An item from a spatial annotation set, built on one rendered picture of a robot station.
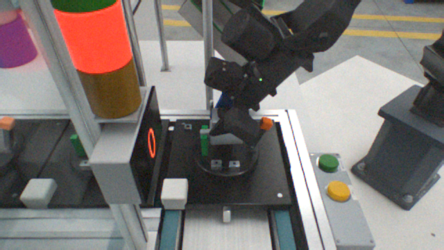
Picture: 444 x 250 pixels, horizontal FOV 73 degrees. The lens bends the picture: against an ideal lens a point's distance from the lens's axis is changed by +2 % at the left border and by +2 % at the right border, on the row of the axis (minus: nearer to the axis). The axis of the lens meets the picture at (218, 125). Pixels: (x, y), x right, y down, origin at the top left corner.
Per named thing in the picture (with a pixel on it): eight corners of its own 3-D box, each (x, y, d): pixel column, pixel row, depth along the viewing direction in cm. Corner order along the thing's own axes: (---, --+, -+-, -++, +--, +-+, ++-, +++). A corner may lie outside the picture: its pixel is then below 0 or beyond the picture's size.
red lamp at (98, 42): (137, 45, 29) (126, -9, 25) (125, 73, 25) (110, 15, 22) (84, 45, 29) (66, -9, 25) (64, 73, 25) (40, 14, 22)
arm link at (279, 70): (313, 48, 50) (275, 17, 46) (324, 67, 46) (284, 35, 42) (283, 76, 54) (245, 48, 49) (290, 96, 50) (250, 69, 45)
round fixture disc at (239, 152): (255, 132, 69) (256, 126, 67) (261, 182, 58) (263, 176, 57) (195, 132, 69) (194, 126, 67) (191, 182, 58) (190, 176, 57)
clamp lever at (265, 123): (254, 143, 63) (271, 117, 58) (256, 150, 61) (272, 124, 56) (239, 139, 62) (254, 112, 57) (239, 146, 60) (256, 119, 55)
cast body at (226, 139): (241, 128, 61) (241, 102, 57) (243, 144, 58) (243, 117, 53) (201, 130, 62) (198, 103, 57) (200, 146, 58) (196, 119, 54)
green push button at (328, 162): (333, 160, 65) (336, 153, 64) (338, 174, 62) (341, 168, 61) (315, 159, 65) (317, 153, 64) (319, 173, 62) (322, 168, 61)
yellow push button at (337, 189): (343, 186, 60) (346, 180, 59) (349, 203, 57) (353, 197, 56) (323, 186, 60) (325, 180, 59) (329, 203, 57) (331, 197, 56)
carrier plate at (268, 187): (273, 124, 74) (274, 118, 72) (291, 210, 56) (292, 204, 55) (176, 124, 74) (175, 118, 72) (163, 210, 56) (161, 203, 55)
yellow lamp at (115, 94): (146, 88, 32) (137, 46, 29) (136, 119, 28) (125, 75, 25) (98, 88, 32) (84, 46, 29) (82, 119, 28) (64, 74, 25)
